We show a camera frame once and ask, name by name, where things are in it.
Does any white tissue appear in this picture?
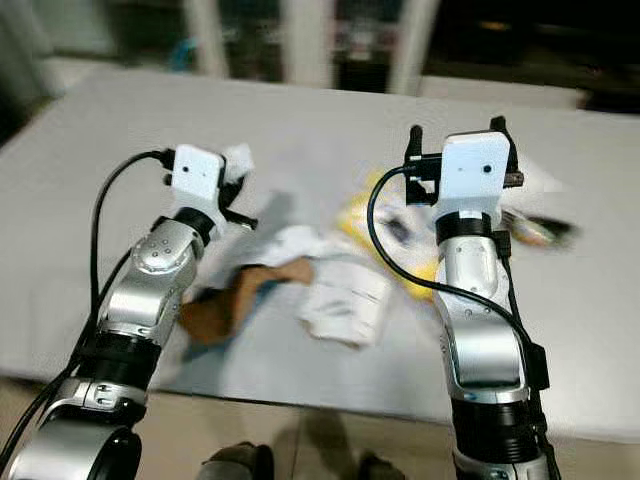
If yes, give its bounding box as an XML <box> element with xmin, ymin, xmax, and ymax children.
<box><xmin>224</xmin><ymin>143</ymin><xmax>257</xmax><ymax>187</ymax></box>

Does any yellow and white package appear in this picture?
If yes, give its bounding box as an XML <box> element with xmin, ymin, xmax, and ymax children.
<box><xmin>340</xmin><ymin>168</ymin><xmax>447</xmax><ymax>301</ymax></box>

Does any white crumpled paper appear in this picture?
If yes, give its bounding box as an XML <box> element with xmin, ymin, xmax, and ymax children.
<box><xmin>245</xmin><ymin>225</ymin><xmax>327</xmax><ymax>267</ymax></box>

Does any brown paper scrap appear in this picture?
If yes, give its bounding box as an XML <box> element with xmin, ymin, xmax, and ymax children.
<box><xmin>180</xmin><ymin>258</ymin><xmax>316</xmax><ymax>347</ymax></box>

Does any dark snack wrapper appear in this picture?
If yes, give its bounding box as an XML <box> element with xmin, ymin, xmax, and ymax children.
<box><xmin>505</xmin><ymin>205</ymin><xmax>587</xmax><ymax>250</ymax></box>

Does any white paper bag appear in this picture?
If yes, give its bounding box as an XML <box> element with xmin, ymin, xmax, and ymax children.
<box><xmin>300</xmin><ymin>262</ymin><xmax>392</xmax><ymax>347</ymax></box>

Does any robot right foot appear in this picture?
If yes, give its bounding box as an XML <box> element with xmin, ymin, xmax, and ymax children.
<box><xmin>355</xmin><ymin>452</ymin><xmax>407</xmax><ymax>480</ymax></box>

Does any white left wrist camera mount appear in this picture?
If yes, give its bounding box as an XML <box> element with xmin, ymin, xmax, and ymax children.
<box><xmin>172</xmin><ymin>144</ymin><xmax>229</xmax><ymax>217</ymax></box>

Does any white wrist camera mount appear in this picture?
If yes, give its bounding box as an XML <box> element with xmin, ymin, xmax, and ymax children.
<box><xmin>172</xmin><ymin>144</ymin><xmax>229</xmax><ymax>217</ymax></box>
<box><xmin>432</xmin><ymin>130</ymin><xmax>511</xmax><ymax>216</ymax></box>

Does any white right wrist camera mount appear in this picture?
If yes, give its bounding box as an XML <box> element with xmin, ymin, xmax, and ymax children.
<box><xmin>432</xmin><ymin>130</ymin><xmax>511</xmax><ymax>216</ymax></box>

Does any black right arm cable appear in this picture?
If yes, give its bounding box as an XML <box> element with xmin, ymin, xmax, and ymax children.
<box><xmin>367</xmin><ymin>163</ymin><xmax>547</xmax><ymax>393</ymax></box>

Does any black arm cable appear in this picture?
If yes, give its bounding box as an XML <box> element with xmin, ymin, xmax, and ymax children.
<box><xmin>0</xmin><ymin>148</ymin><xmax>177</xmax><ymax>480</ymax></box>
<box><xmin>367</xmin><ymin>163</ymin><xmax>547</xmax><ymax>393</ymax></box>

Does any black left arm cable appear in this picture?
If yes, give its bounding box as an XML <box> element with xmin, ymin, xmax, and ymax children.
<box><xmin>0</xmin><ymin>148</ymin><xmax>177</xmax><ymax>480</ymax></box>

